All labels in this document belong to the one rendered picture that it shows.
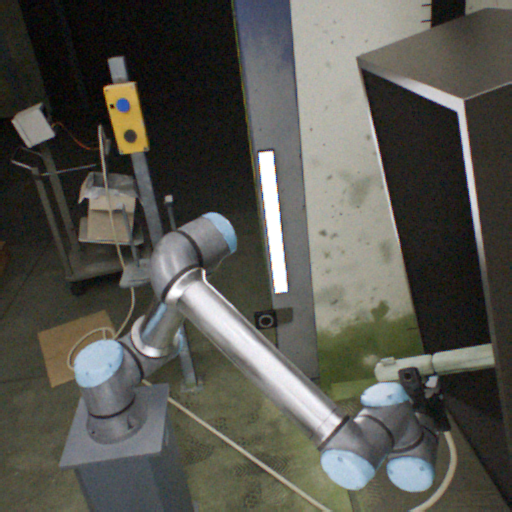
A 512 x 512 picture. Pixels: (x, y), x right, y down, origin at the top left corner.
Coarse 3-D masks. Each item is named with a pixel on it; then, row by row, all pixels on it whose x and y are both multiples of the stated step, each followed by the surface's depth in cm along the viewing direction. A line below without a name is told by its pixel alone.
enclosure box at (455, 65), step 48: (384, 48) 134; (432, 48) 118; (480, 48) 106; (384, 96) 143; (432, 96) 96; (480, 96) 85; (384, 144) 149; (432, 144) 151; (480, 144) 88; (432, 192) 158; (480, 192) 93; (432, 240) 165; (480, 240) 98; (432, 288) 174; (480, 288) 176; (432, 336) 183; (480, 336) 186; (480, 384) 187; (480, 432) 171
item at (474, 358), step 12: (468, 348) 132; (480, 348) 129; (384, 360) 141; (396, 360) 141; (408, 360) 139; (420, 360) 136; (432, 360) 134; (444, 360) 132; (456, 360) 131; (468, 360) 129; (480, 360) 128; (492, 360) 127; (384, 372) 140; (396, 372) 138; (420, 372) 136; (432, 372) 135; (444, 372) 134; (456, 372) 132; (444, 408) 139
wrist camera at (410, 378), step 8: (408, 368) 126; (416, 368) 127; (400, 376) 127; (408, 376) 126; (416, 376) 125; (408, 384) 126; (416, 384) 125; (408, 392) 126; (416, 392) 125; (416, 400) 124; (424, 400) 124; (416, 408) 124; (424, 408) 123
